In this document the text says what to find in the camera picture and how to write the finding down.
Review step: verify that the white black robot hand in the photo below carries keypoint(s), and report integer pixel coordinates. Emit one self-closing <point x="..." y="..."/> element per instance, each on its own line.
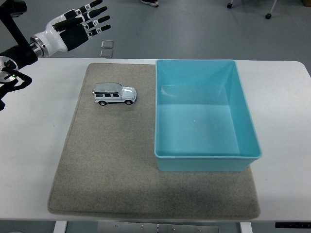
<point x="56" y="36"/>

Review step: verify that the white cart leg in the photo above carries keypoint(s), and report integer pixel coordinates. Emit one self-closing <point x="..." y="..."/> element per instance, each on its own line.
<point x="273" y="6"/>

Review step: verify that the blue plastic box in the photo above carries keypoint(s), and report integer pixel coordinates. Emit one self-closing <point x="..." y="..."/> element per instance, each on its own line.
<point x="199" y="126"/>

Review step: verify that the beige felt mat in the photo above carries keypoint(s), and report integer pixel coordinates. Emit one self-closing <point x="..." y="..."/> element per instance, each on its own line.
<point x="109" y="157"/>

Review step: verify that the black caster wheel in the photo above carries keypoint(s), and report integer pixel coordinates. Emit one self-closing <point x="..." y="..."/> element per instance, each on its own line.
<point x="229" y="5"/>
<point x="268" y="16"/>

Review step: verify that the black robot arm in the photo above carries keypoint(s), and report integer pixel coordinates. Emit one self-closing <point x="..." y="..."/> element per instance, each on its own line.
<point x="17" y="55"/>

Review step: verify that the black table control panel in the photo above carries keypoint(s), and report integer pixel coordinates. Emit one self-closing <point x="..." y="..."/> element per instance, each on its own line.
<point x="292" y="225"/>

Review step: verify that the person's foot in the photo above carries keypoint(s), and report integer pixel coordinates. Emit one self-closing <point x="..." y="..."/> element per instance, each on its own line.
<point x="150" y="2"/>

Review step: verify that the white toy car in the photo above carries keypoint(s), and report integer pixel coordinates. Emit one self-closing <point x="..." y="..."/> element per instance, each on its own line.
<point x="114" y="95"/>

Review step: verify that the cardboard box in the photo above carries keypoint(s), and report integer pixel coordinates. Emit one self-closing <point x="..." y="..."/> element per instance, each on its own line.
<point x="307" y="2"/>

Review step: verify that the silver floor outlet plate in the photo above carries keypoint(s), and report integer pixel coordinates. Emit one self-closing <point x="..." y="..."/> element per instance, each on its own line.
<point x="108" y="44"/>
<point x="107" y="54"/>

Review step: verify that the white table leg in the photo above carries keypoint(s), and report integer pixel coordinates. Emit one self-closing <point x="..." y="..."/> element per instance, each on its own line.
<point x="246" y="227"/>
<point x="60" y="227"/>

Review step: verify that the grey metal plate with screws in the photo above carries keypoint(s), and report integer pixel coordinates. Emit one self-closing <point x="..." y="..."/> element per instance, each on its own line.
<point x="158" y="228"/>

